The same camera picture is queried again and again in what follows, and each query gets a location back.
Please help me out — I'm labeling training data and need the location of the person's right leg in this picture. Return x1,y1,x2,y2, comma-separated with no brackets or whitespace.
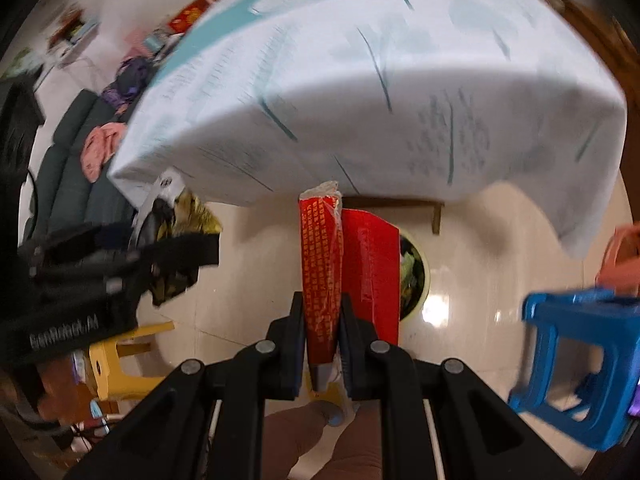
327,402,386,480

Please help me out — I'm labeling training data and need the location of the red snack bag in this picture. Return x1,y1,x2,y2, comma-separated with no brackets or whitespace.
298,180,401,393

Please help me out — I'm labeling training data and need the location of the wall shelf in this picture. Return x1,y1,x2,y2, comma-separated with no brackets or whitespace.
50,10,101,56

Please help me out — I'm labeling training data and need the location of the person's leg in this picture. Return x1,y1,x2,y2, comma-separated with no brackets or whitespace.
262,402,326,480
327,402,386,480

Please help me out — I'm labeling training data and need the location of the purple bag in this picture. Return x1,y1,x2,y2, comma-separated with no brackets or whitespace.
102,56,156,111

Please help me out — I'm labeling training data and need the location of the pink plastic stool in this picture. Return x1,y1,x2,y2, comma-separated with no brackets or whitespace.
596,225,640,291

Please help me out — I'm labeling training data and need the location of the dark green sofa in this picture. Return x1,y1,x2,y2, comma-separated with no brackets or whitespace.
20,89,151,241

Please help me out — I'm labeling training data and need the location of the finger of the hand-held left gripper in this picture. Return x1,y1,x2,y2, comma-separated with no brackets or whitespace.
107,232,222,292
30,202,169,272

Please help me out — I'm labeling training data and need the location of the pink cloth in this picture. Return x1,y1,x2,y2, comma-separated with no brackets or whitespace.
81,122,130,184

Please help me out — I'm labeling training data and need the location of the blue plastic stool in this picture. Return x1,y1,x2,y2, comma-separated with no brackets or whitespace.
507,287,640,453

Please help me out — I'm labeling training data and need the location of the yellow embroidered slipper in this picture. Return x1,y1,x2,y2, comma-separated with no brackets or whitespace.
307,387,346,428

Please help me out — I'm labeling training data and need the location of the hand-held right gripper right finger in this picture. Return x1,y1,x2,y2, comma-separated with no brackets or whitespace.
339,294,583,480

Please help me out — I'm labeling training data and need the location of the person's left leg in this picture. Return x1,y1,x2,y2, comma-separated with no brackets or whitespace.
262,402,326,480

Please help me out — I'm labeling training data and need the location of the large red box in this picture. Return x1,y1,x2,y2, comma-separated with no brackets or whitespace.
169,0,211,35

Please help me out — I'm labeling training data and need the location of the yellow rimmed trash bin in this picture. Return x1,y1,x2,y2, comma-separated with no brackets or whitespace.
397,232,432,323

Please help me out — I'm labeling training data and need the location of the tree print tablecloth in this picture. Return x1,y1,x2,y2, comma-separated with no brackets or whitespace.
107,0,628,261

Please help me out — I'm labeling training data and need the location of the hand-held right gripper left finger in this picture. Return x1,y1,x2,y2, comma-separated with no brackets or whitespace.
62,292,307,480

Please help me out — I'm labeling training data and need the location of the yellow plastic stool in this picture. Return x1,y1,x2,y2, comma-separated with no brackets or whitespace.
89,322,176,402

